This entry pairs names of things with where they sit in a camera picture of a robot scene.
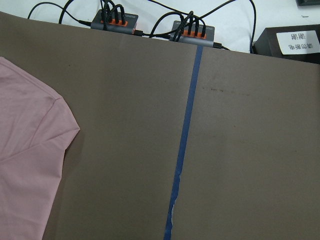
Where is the pink Snoopy t-shirt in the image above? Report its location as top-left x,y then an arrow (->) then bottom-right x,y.
0,58 -> 80,240

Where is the grey orange usb hub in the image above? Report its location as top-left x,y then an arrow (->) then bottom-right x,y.
90,9 -> 139,35
178,23 -> 221,48

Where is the black box with label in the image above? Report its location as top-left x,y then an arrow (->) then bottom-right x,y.
253,24 -> 320,64

